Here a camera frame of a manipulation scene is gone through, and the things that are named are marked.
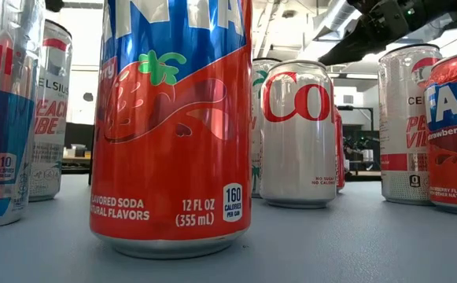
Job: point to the black partition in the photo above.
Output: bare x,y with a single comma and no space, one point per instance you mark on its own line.
76,135

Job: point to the white Celsius Peach Vibe can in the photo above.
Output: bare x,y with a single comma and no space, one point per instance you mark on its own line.
403,118
53,118

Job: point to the wooden desk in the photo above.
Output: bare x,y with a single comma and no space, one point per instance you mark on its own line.
76,157

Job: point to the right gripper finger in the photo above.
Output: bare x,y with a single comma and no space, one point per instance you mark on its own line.
354,43

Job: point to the ceiling light strip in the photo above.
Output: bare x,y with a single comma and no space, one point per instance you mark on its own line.
362,76

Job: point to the red Fanta strawberry can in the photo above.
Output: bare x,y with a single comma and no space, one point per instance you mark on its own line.
456,157
173,157
339,157

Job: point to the white Celsius can palm print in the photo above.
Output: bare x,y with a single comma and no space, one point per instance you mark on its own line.
256,118

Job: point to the silver Diet Coke can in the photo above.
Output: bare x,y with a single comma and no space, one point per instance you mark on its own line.
297,157

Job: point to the black round wall object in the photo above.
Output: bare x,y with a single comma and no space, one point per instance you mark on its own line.
88,97

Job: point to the blue silver Red Bull can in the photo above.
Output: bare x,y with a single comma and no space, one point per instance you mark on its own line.
4,118

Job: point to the silver ceiling duct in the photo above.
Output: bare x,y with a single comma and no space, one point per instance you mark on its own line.
330,19

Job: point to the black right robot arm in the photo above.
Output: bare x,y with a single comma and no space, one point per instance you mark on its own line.
440,9

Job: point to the black pipe frame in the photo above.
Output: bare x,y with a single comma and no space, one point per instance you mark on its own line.
354,107

